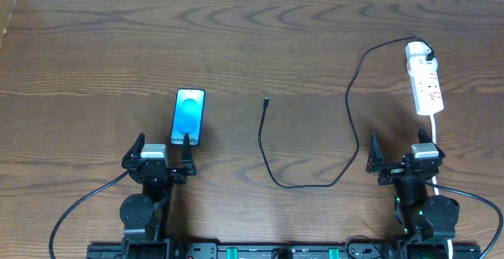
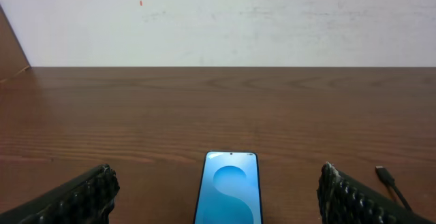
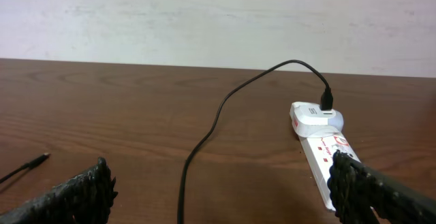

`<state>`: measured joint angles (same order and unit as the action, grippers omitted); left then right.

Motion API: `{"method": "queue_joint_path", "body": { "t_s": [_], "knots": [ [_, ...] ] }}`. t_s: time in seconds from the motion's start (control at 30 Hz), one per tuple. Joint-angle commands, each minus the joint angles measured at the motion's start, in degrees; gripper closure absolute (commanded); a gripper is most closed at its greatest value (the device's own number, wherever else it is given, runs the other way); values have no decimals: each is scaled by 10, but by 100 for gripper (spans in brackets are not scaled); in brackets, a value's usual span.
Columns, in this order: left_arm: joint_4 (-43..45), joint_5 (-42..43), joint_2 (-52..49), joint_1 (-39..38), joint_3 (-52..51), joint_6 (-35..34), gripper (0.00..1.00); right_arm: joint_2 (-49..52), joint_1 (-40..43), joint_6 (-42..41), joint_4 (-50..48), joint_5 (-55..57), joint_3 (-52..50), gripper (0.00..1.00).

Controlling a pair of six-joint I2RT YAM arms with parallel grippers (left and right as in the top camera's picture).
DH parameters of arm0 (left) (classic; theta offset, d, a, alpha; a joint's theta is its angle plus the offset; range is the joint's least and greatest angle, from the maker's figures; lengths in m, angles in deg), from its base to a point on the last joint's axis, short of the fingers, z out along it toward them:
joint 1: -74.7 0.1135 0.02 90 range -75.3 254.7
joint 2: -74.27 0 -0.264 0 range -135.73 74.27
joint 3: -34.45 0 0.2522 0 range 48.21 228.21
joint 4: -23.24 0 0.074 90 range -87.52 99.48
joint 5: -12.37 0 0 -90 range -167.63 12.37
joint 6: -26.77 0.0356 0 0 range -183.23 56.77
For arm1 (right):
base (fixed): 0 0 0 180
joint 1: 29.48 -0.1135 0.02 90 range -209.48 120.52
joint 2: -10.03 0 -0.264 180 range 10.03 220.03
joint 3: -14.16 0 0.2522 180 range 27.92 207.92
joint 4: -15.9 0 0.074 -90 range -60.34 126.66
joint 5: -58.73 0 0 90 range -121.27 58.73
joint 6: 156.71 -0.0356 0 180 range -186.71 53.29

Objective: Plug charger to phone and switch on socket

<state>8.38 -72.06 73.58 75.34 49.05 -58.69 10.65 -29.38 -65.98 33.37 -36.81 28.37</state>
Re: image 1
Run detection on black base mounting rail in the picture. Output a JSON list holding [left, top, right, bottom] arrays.
[[86, 242, 482, 259]]

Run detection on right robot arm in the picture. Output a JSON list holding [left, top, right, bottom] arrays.
[[365, 129, 460, 258]]

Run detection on white USB charger plug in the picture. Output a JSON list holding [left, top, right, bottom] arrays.
[[405, 42, 438, 76]]

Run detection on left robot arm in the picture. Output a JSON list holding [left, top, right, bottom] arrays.
[[118, 133, 196, 258]]

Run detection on white power strip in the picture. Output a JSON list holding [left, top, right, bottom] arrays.
[[409, 71, 444, 116]]

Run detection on brown cardboard panel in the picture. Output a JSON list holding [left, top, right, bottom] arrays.
[[0, 0, 17, 45]]

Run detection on white power strip cord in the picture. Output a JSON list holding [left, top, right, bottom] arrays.
[[428, 113, 454, 259]]

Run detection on black USB charging cable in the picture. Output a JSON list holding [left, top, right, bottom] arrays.
[[258, 35, 435, 190]]

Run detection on blue Samsung Galaxy smartphone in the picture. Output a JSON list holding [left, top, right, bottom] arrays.
[[170, 88, 206, 146]]

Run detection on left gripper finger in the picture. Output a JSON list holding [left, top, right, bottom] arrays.
[[181, 133, 197, 176], [121, 132, 145, 168]]

